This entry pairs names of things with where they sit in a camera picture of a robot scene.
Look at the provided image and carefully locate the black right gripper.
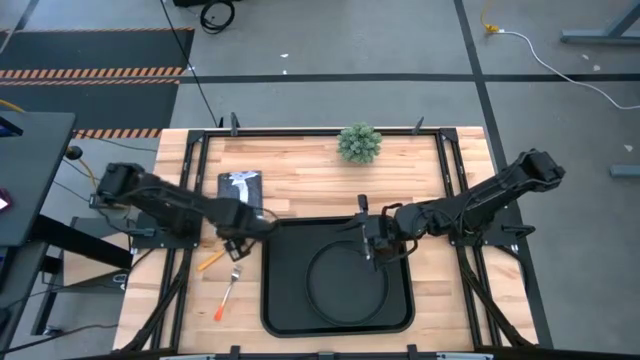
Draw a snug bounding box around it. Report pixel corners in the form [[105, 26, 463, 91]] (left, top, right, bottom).
[[356, 193, 409, 275]]

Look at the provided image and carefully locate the orange-handled metal spoon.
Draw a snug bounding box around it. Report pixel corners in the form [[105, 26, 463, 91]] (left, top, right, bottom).
[[196, 248, 227, 273]]

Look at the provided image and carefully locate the black round plate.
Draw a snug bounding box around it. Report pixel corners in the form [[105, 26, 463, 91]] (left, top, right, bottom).
[[305, 238, 390, 327]]

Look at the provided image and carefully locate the orange-handled metal fork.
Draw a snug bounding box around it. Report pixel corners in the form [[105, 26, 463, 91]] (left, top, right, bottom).
[[213, 264, 244, 323]]

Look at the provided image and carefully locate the black rectangular tray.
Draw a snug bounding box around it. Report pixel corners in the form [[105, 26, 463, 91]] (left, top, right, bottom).
[[259, 214, 416, 339]]

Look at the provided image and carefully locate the small green artificial plant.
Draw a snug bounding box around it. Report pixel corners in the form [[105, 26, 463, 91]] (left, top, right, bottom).
[[336, 121, 384, 165]]

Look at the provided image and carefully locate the black desk leg beam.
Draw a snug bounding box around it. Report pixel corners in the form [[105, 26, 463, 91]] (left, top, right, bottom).
[[27, 214, 135, 271]]

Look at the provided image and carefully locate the black hazard-striped floor mat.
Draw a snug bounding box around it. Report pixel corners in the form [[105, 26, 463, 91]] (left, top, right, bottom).
[[0, 27, 196, 80], [0, 78, 181, 140]]

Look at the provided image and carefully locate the black desk top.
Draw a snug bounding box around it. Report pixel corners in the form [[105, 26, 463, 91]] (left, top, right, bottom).
[[0, 110, 77, 249]]

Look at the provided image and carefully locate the dark grey side desk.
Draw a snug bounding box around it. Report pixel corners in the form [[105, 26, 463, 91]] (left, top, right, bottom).
[[0, 239, 50, 351]]

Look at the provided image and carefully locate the dark blue-screen device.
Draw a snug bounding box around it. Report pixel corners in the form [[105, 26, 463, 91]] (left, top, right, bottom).
[[0, 115, 25, 138]]

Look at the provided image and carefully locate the grey floor block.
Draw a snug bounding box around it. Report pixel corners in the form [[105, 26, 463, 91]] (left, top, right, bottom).
[[609, 164, 640, 180]]

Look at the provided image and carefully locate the grey table foot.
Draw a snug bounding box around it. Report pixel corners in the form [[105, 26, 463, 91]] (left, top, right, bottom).
[[559, 0, 640, 47]]

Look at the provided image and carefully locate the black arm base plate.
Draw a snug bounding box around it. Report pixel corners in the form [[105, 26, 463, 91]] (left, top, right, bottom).
[[130, 209, 204, 250], [444, 207, 521, 248]]

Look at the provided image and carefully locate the black aluminium extrusion frame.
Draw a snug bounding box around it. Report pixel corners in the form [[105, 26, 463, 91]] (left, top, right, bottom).
[[118, 115, 540, 360]]

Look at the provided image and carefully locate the long black floor cable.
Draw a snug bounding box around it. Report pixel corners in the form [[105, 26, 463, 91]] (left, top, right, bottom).
[[159, 0, 222, 129]]

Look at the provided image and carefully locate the coiled black cable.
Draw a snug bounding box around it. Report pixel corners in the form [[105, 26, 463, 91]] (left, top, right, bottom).
[[199, 0, 237, 36]]

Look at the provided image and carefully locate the yellow plug cable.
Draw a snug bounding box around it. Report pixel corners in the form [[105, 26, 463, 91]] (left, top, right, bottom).
[[479, 0, 502, 35]]

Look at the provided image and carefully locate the white floor cable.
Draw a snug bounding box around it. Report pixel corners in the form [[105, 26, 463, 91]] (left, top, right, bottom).
[[499, 29, 640, 111]]

